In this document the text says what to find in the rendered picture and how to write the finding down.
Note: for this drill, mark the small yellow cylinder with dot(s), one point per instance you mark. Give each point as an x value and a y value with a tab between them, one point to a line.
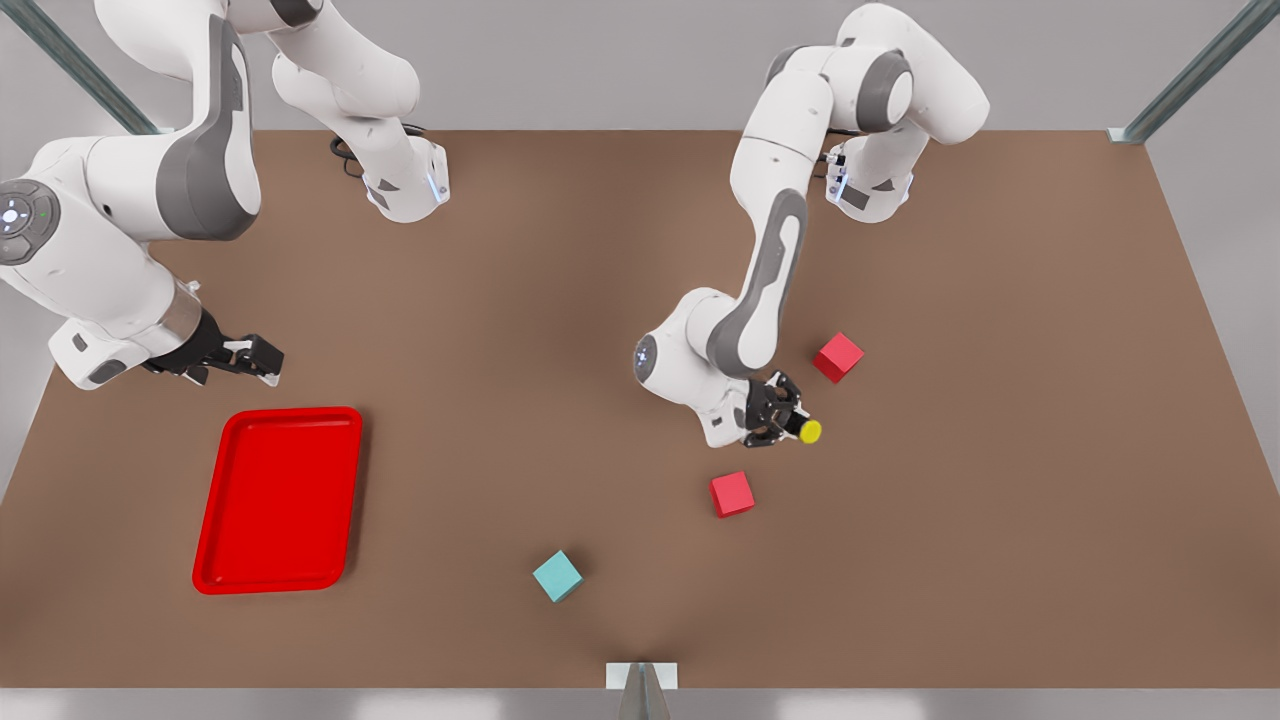
811	432

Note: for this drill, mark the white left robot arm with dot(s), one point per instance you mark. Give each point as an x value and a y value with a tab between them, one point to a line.
775	200

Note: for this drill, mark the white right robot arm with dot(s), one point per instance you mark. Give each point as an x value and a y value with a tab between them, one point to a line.
120	190

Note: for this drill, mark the red cube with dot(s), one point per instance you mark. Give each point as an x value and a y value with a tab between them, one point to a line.
732	494
838	357

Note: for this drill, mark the red plastic tray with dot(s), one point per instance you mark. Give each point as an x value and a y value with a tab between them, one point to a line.
278	500

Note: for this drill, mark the teal cube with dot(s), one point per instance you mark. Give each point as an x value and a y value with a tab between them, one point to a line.
557	576

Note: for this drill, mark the silver frame post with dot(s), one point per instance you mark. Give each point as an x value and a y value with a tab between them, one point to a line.
80	68
642	692
1190	75

